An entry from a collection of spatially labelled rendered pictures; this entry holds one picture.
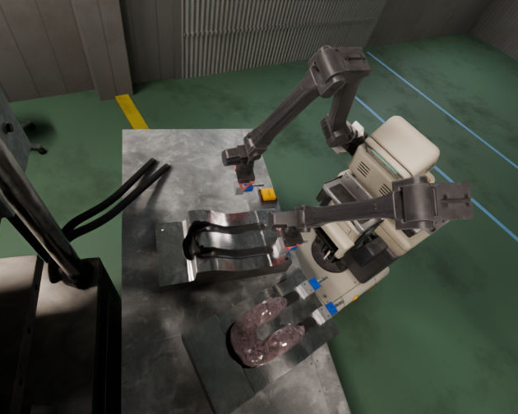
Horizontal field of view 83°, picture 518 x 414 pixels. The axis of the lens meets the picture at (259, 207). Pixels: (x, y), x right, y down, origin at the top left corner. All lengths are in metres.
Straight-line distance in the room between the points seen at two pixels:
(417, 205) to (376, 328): 1.71
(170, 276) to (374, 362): 1.53
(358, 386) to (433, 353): 0.63
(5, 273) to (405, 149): 1.23
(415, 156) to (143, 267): 1.03
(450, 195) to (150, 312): 0.96
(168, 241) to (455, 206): 0.93
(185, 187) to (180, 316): 0.58
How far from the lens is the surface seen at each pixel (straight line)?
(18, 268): 1.05
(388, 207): 0.71
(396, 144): 1.09
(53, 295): 1.27
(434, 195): 0.69
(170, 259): 1.15
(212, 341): 1.01
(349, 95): 0.97
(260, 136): 1.00
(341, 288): 1.95
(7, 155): 0.76
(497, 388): 2.76
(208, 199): 1.37
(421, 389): 2.38
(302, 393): 1.17
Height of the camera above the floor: 1.90
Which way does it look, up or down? 53 degrees down
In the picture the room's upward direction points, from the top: 20 degrees clockwise
